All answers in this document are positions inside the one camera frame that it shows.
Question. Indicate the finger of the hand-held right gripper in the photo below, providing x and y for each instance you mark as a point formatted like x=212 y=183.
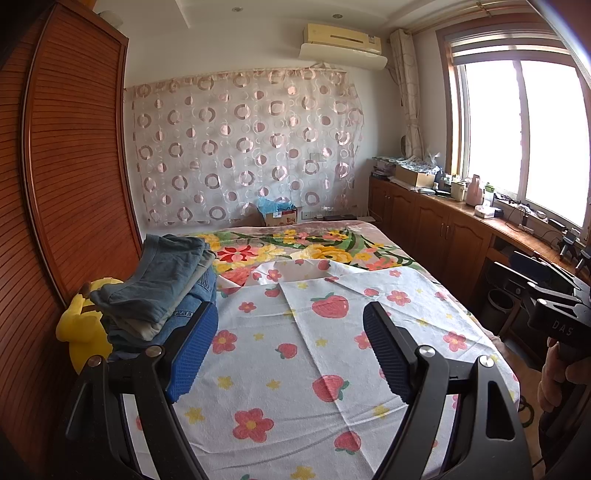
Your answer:
x=535 y=268
x=551 y=294

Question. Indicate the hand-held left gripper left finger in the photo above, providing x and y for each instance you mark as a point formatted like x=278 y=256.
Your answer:
x=194 y=355

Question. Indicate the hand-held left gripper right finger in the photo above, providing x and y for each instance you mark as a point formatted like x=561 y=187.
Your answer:
x=388 y=357

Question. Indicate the teal pants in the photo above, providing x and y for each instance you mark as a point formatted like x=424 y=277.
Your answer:
x=138 y=286

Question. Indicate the person's right hand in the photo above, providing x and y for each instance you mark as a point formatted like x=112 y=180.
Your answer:
x=551 y=383

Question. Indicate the dark trash bin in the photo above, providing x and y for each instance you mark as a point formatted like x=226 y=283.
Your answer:
x=498 y=309

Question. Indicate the stack of folded jeans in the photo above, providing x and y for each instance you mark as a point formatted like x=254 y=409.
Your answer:
x=143 y=330

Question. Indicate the tissue box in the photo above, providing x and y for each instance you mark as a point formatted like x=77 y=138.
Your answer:
x=488 y=212

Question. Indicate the green cap bottle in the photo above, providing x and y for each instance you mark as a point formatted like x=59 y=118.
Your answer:
x=488 y=196

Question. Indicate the strawberry print blanket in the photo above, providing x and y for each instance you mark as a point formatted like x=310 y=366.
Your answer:
x=286 y=360

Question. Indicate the pink bottle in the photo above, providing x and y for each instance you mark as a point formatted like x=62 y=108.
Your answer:
x=474 y=194

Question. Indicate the cream jar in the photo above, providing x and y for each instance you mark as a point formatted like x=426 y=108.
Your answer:
x=458 y=191

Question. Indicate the wooden cabinet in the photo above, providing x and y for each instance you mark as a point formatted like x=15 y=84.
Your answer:
x=429 y=230

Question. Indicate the yellow plush toy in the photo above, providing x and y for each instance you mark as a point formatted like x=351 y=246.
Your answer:
x=83 y=332

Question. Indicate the floral blanket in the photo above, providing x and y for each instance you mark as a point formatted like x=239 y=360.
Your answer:
x=295 y=249

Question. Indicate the window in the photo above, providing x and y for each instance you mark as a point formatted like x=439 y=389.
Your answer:
x=489 y=129

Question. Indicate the plain cardboard box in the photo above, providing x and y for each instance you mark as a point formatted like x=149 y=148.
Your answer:
x=413 y=177

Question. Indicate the patterned plastic bags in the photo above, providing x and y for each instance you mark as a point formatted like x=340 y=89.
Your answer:
x=420 y=164

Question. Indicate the stack of books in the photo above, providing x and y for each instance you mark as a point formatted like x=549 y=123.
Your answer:
x=383 y=168

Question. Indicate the beige window curtain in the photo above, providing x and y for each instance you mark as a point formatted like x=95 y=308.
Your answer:
x=408 y=92

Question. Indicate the circle pattern curtain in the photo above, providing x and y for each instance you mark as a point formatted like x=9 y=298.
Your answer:
x=240 y=138

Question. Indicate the grey window blind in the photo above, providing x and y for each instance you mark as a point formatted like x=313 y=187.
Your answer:
x=508 y=44

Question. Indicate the wooden slatted wardrobe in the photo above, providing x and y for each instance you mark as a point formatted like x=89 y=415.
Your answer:
x=69 y=161

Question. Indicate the cream air conditioner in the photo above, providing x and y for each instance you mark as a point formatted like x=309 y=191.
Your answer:
x=341 y=34

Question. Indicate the wall air conditioner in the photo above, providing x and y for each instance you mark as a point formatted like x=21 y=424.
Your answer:
x=341 y=57

